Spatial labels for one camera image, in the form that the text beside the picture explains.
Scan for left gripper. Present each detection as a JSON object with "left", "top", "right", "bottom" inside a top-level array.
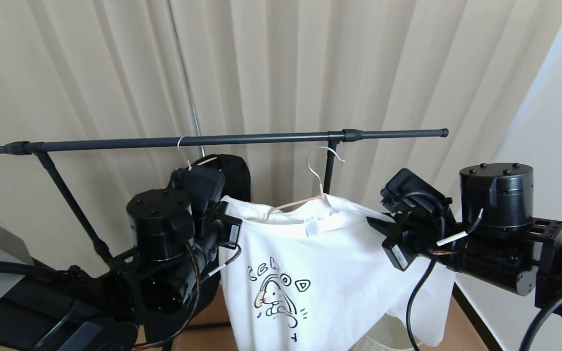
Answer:
[{"left": 198, "top": 214, "right": 243, "bottom": 274}]

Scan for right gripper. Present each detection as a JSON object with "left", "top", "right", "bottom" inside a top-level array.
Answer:
[{"left": 366, "top": 216, "right": 445, "bottom": 272}]

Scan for white garment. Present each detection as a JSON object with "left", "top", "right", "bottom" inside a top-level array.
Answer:
[{"left": 219, "top": 194, "right": 457, "bottom": 351}]

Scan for black shorts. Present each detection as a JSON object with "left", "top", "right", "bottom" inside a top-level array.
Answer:
[{"left": 183, "top": 154, "right": 252, "bottom": 328}]

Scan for pink clothes hanger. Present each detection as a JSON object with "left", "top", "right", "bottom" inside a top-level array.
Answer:
[
  {"left": 265, "top": 146, "right": 346, "bottom": 214},
  {"left": 177, "top": 136, "right": 219, "bottom": 171}
]

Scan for white laundry basket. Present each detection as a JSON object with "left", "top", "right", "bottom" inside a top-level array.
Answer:
[{"left": 357, "top": 317, "right": 411, "bottom": 351}]

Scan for black clothes rack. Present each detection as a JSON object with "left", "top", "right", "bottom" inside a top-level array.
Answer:
[{"left": 0, "top": 128, "right": 449, "bottom": 332}]

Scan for beige curtain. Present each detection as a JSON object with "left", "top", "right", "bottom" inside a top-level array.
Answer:
[{"left": 0, "top": 0, "right": 562, "bottom": 293}]

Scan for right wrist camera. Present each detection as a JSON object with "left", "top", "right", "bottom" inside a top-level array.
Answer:
[{"left": 380, "top": 168, "right": 453, "bottom": 230}]

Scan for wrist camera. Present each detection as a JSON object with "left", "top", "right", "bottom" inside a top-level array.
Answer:
[
  {"left": 168, "top": 166, "right": 227, "bottom": 218},
  {"left": 380, "top": 168, "right": 453, "bottom": 230}
]

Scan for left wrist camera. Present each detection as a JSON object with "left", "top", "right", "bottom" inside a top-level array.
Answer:
[{"left": 168, "top": 166, "right": 227, "bottom": 218}]

